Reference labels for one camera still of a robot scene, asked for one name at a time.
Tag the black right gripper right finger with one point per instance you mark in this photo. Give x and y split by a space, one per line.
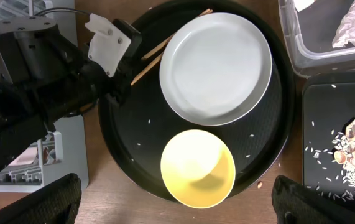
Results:
293 203

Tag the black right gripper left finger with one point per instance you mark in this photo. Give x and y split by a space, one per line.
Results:
57 202

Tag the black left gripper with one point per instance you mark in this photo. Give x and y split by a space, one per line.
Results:
117 88

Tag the wooden chopstick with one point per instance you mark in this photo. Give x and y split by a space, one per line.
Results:
147 69
165 42

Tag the yellow plastic bowl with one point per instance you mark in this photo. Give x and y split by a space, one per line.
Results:
198 169

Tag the white round plate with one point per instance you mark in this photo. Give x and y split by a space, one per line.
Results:
215 69

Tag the pink plastic cup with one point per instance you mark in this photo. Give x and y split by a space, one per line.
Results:
26 158

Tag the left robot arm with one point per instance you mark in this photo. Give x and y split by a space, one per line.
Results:
44 77

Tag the grey dishwasher rack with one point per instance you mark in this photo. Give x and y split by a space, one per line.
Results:
43 78

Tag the black rectangular waste bin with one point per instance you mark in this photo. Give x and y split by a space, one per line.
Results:
328 106

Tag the clear plastic waste bin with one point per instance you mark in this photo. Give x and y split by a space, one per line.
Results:
309 28

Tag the round black tray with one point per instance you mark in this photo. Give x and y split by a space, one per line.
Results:
137 132

